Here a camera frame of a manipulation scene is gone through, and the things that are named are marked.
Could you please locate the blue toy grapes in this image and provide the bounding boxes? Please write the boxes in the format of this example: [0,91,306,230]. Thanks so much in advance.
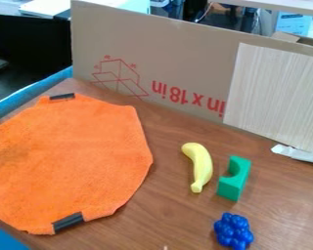
[212,212,255,250]

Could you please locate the green block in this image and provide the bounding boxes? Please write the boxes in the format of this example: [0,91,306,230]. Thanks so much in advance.
[215,154,253,202]

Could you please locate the yellow toy banana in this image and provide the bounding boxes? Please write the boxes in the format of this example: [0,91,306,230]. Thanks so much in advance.
[180,142,214,194]

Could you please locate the orange cloth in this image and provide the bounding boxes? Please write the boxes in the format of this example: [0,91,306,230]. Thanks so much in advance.
[0,92,156,235]

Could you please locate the cardboard box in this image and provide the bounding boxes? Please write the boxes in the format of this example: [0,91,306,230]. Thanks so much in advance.
[68,0,313,124]

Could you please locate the light wooden board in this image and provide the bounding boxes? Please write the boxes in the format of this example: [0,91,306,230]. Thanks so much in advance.
[221,42,313,156]

